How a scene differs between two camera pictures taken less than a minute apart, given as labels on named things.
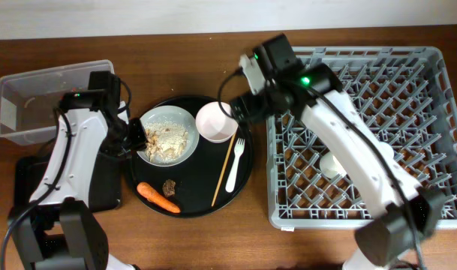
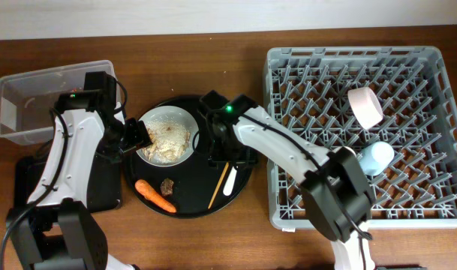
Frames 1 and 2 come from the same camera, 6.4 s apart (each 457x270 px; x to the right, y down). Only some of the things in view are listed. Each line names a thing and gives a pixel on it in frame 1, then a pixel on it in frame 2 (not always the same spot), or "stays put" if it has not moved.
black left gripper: [140, 140] stays put
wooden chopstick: [225, 169] stays put
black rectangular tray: [105, 195] stays put
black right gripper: [254, 112] → [249, 156]
